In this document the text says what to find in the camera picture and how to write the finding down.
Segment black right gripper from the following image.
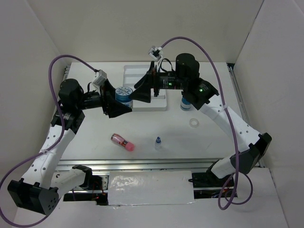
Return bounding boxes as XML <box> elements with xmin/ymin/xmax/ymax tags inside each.
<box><xmin>128</xmin><ymin>61</ymin><xmax>186</xmax><ymax>103</ymax></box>

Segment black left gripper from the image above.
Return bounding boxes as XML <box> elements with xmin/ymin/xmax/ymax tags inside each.
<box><xmin>76</xmin><ymin>79</ymin><xmax>132</xmax><ymax>118</ymax></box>

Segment blue slime jar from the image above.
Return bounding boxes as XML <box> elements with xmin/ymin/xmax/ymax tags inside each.
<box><xmin>180</xmin><ymin>97</ymin><xmax>192</xmax><ymax>111</ymax></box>
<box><xmin>115</xmin><ymin>86</ymin><xmax>133</xmax><ymax>109</ymax></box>

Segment pink capped glue stick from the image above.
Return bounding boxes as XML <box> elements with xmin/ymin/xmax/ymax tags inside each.
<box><xmin>111</xmin><ymin>133</ymin><xmax>135</xmax><ymax>152</ymax></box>

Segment small blue capped bottle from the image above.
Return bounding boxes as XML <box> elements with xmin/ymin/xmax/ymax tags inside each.
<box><xmin>154</xmin><ymin>137</ymin><xmax>162</xmax><ymax>151</ymax></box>

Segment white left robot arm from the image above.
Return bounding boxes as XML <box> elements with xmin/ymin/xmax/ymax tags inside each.
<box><xmin>7</xmin><ymin>79</ymin><xmax>132</xmax><ymax>216</ymax></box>

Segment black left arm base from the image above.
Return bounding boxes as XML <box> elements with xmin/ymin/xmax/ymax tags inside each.
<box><xmin>56</xmin><ymin>172</ymin><xmax>110</xmax><ymax>198</ymax></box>

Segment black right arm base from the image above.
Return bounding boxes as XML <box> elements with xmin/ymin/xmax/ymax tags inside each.
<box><xmin>188</xmin><ymin>172</ymin><xmax>229</xmax><ymax>190</ymax></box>

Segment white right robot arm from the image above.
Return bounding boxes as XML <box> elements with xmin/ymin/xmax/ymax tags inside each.
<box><xmin>129</xmin><ymin>53</ymin><xmax>272</xmax><ymax>186</ymax></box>

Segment white tiered organizer tray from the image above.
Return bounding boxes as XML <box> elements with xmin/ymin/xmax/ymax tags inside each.
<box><xmin>122</xmin><ymin>65</ymin><xmax>168</xmax><ymax>112</ymax></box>

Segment clear tape roll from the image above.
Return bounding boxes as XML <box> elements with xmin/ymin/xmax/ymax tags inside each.
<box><xmin>189</xmin><ymin>118</ymin><xmax>199</xmax><ymax>128</ymax></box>

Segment white foil covered panel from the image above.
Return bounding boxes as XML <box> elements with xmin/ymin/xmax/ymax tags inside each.
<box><xmin>108</xmin><ymin>171</ymin><xmax>195</xmax><ymax>206</ymax></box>

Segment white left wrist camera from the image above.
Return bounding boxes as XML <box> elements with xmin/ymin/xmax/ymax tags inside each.
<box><xmin>91</xmin><ymin>69</ymin><xmax>107</xmax><ymax>90</ymax></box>

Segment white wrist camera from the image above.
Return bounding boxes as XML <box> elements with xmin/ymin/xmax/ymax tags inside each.
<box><xmin>148</xmin><ymin>46</ymin><xmax>163</xmax><ymax>61</ymax></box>
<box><xmin>91</xmin><ymin>69</ymin><xmax>107</xmax><ymax>90</ymax></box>

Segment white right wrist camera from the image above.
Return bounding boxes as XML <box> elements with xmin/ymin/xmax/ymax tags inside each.
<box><xmin>148</xmin><ymin>46</ymin><xmax>163</xmax><ymax>61</ymax></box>

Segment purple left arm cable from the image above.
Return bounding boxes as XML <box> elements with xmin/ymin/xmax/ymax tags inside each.
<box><xmin>0</xmin><ymin>55</ymin><xmax>102</xmax><ymax>225</ymax></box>

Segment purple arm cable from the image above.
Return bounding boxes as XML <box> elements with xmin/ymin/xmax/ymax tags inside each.
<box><xmin>0</xmin><ymin>55</ymin><xmax>102</xmax><ymax>225</ymax></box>
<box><xmin>160</xmin><ymin>36</ymin><xmax>253</xmax><ymax>211</ymax></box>

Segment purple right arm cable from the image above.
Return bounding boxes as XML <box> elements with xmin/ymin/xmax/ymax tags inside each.
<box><xmin>160</xmin><ymin>36</ymin><xmax>253</xmax><ymax>211</ymax></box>

